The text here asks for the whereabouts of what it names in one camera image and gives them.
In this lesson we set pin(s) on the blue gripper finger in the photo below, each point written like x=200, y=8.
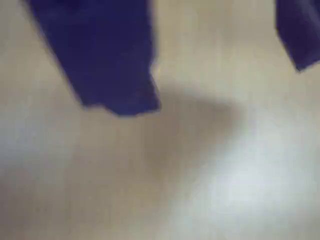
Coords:
x=300, y=35
x=100, y=55

